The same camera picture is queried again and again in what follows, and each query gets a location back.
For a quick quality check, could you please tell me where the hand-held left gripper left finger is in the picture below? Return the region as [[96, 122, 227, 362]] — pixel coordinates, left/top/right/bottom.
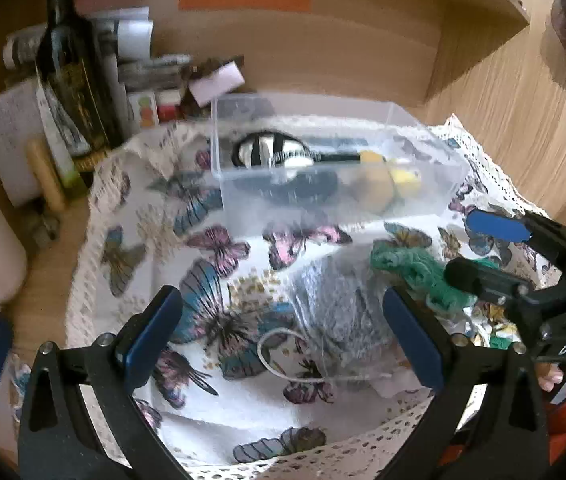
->
[[17, 285, 195, 480]]

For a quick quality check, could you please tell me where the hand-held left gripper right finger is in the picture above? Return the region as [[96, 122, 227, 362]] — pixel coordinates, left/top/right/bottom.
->
[[382, 286, 550, 480]]

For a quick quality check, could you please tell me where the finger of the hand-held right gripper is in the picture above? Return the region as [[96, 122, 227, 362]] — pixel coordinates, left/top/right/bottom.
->
[[443, 257, 566, 311], [464, 208, 566, 273]]

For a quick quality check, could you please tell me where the green yarn bundle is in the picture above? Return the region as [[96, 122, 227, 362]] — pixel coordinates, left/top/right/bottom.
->
[[369, 239, 479, 317]]

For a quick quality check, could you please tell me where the clear plastic storage box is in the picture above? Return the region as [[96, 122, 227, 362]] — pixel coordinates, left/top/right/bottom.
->
[[210, 92, 469, 235]]

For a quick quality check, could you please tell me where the dark blue soft item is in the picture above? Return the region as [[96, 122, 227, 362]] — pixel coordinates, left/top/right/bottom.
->
[[262, 169, 340, 207]]

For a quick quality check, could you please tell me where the person's right hand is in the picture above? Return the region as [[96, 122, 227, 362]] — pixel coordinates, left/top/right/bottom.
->
[[536, 364, 565, 392]]

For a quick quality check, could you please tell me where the butterfly printed lace cloth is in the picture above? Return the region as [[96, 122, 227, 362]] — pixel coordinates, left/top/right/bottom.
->
[[64, 114, 564, 480]]

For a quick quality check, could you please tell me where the yellow plush toy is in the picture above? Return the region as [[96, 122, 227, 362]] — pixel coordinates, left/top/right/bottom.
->
[[354, 151, 423, 212]]

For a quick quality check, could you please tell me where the wooden shelf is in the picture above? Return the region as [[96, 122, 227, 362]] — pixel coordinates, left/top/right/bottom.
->
[[426, 0, 532, 107]]

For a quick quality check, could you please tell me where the black white striped plush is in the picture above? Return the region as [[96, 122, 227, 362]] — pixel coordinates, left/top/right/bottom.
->
[[230, 131, 364, 170]]

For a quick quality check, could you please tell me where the small colourful card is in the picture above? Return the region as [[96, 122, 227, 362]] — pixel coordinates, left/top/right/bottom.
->
[[127, 91, 157, 129]]

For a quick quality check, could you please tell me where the small red box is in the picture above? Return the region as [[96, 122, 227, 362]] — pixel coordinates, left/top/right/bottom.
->
[[157, 89, 182, 122]]

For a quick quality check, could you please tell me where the white notepad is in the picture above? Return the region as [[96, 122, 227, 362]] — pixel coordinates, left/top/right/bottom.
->
[[0, 81, 48, 207]]

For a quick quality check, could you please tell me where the dark glass bottle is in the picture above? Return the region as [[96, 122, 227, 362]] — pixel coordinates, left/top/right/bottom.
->
[[34, 0, 124, 162]]

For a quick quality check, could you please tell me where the pink sticky note block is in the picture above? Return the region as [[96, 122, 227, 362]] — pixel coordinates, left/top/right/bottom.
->
[[187, 60, 245, 107]]

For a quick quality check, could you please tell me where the wooden handle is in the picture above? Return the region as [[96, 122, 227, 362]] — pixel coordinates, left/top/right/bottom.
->
[[26, 139, 67, 212]]

